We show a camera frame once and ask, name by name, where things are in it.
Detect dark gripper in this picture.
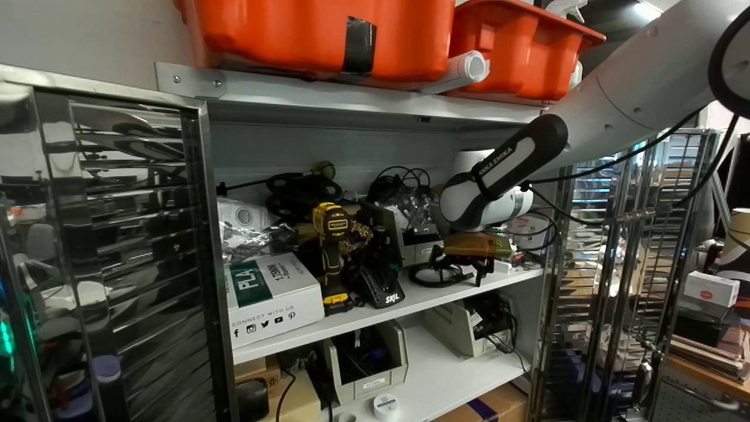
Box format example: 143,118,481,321
441,232,517,288

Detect white metal shelf unit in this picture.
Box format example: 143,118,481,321
151,61,567,422

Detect white tray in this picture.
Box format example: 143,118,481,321
393,207,463,270

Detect white box device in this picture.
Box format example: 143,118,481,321
423,293,519,361

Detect black battery charger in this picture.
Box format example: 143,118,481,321
354,256,407,313

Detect cardboard box with blue tape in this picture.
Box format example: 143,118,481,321
436,381,533,422

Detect white storage bin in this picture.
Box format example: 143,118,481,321
325,321,410,405

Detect white tape roll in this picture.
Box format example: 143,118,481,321
368,391,402,417

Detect black power tool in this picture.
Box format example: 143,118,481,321
215,160,345,226

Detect white plastic tube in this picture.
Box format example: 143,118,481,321
420,47,492,98

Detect white box with green label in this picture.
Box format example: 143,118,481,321
222,251,325,353

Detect light wooden block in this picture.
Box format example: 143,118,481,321
264,372,323,422

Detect small orange plastic bin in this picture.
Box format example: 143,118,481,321
450,0,607,103

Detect white box with red logo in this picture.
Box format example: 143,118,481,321
682,270,743,309

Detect clear plastic bag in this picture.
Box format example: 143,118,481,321
215,195,277,261

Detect large orange plastic bin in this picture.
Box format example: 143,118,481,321
174,0,457,85

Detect tangle of black cables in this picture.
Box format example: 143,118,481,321
365,163,441,217

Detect wire rack cart right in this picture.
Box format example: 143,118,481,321
537,126,721,422

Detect wire rack cart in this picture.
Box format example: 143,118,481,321
537,126,721,422
0,65,239,422

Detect yellow black cordless drill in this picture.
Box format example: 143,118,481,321
299,200,378,314

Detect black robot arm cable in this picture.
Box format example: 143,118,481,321
519,108,750,253

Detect thin black looped cable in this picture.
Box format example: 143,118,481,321
274,369,299,422

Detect black strap on bin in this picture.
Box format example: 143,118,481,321
342,16,380,77

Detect wire rack cart left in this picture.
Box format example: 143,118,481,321
0,65,239,422

